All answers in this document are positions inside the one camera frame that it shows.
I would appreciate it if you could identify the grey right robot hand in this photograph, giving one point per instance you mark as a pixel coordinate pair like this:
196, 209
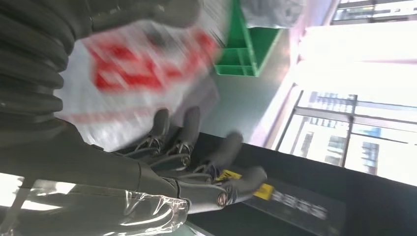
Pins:
81, 182

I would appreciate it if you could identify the black inbound scanner machine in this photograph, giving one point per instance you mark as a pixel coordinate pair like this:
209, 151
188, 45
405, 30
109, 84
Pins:
358, 202

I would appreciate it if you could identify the green plastic crate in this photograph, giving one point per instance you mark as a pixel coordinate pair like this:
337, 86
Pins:
264, 42

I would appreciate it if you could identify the crumpled grey mailer package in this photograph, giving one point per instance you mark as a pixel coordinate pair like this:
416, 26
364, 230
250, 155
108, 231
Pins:
273, 13

